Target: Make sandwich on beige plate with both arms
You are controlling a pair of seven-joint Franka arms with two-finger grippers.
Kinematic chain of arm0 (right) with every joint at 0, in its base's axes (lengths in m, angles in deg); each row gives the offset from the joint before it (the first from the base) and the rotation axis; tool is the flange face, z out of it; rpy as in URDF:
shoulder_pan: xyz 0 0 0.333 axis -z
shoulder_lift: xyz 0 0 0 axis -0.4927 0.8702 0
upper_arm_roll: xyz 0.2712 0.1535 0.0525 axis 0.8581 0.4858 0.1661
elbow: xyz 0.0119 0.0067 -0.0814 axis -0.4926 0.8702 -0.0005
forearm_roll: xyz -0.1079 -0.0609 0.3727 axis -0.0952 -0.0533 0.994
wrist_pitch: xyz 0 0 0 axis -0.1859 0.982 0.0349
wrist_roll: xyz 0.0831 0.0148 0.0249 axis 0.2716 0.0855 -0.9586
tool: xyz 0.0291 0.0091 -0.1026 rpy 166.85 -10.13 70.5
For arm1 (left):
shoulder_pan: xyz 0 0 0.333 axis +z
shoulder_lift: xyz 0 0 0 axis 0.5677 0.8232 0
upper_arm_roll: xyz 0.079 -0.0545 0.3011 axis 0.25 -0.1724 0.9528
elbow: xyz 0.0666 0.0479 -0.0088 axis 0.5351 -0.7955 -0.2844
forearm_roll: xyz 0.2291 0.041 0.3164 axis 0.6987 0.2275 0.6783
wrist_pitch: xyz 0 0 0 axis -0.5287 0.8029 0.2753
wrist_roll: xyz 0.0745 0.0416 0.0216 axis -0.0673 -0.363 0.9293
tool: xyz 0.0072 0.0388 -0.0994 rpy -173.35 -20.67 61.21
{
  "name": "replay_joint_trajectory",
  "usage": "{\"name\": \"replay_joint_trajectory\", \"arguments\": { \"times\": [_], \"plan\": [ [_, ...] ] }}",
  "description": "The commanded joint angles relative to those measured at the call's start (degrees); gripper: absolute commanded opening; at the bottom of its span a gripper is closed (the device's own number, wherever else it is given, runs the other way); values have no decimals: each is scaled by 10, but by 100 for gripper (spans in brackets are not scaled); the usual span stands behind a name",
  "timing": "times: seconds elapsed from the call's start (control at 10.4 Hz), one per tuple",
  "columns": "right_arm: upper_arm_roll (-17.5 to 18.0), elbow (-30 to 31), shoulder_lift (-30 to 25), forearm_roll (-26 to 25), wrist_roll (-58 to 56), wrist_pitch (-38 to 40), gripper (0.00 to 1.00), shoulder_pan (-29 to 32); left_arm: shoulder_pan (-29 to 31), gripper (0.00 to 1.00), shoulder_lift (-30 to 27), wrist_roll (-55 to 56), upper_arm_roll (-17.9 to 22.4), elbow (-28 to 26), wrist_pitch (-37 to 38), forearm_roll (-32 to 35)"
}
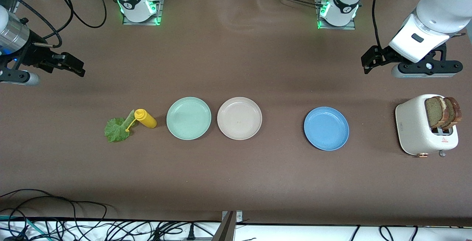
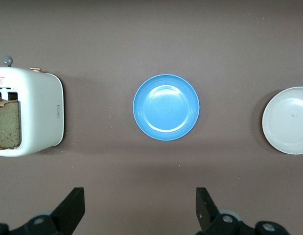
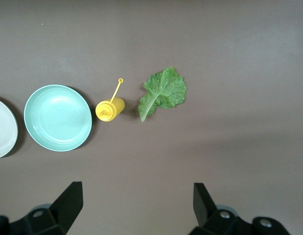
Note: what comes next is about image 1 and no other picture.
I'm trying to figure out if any brown bread slice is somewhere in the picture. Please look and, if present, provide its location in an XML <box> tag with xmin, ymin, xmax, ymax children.
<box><xmin>424</xmin><ymin>96</ymin><xmax>449</xmax><ymax>129</ymax></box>
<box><xmin>443</xmin><ymin>97</ymin><xmax>462</xmax><ymax>130</ymax></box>

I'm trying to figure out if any green lettuce leaf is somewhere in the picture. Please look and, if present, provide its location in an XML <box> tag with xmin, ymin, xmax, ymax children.
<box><xmin>104</xmin><ymin>109</ymin><xmax>136</xmax><ymax>143</ymax></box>

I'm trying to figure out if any yellow mustard squeeze bottle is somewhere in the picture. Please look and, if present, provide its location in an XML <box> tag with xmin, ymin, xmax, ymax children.
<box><xmin>125</xmin><ymin>109</ymin><xmax>157</xmax><ymax>132</ymax></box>

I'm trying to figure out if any blue plate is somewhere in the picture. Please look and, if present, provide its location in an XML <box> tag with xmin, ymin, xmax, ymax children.
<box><xmin>303</xmin><ymin>107</ymin><xmax>350</xmax><ymax>151</ymax></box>

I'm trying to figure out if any mint green plate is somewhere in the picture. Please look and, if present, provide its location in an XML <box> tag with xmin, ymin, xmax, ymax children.
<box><xmin>166</xmin><ymin>97</ymin><xmax>212</xmax><ymax>140</ymax></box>

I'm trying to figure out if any beige plate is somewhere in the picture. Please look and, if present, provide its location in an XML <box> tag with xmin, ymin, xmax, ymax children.
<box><xmin>217</xmin><ymin>97</ymin><xmax>263</xmax><ymax>140</ymax></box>

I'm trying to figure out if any cream white toaster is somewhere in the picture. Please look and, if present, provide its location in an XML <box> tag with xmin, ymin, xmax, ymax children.
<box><xmin>395</xmin><ymin>94</ymin><xmax>459</xmax><ymax>158</ymax></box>

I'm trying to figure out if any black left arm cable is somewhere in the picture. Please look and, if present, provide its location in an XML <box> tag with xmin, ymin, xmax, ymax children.
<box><xmin>372</xmin><ymin>0</ymin><xmax>388</xmax><ymax>49</ymax></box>

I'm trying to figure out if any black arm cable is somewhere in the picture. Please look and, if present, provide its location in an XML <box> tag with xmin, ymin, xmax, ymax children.
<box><xmin>372</xmin><ymin>0</ymin><xmax>388</xmax><ymax>49</ymax></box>
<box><xmin>0</xmin><ymin>0</ymin><xmax>108</xmax><ymax>48</ymax></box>

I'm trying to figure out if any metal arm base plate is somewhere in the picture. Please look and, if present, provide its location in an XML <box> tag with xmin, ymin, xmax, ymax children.
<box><xmin>315</xmin><ymin>0</ymin><xmax>357</xmax><ymax>30</ymax></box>
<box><xmin>122</xmin><ymin>0</ymin><xmax>164</xmax><ymax>26</ymax></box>

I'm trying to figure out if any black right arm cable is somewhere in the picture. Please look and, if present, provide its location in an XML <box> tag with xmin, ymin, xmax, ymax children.
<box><xmin>0</xmin><ymin>0</ymin><xmax>108</xmax><ymax>48</ymax></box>

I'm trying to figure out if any black looped floor cable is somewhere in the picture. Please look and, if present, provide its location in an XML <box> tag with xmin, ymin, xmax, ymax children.
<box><xmin>0</xmin><ymin>189</ymin><xmax>115</xmax><ymax>241</ymax></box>

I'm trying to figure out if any teal cable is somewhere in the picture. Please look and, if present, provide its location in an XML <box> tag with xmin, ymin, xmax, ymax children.
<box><xmin>0</xmin><ymin>215</ymin><xmax>48</xmax><ymax>241</ymax></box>

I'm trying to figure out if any silver corner bracket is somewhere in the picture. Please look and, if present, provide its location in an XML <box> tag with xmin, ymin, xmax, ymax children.
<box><xmin>222</xmin><ymin>210</ymin><xmax>243</xmax><ymax>222</ymax></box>

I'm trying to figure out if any dark aluminium post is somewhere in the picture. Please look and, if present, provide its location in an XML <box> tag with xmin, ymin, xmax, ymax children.
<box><xmin>212</xmin><ymin>211</ymin><xmax>236</xmax><ymax>241</ymax></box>

